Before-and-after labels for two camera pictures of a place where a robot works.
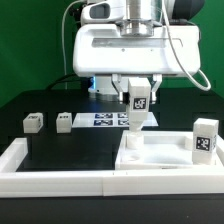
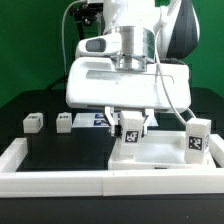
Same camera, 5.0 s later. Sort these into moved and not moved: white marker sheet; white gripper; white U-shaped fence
Moved: white gripper
Not moved: white U-shaped fence; white marker sheet
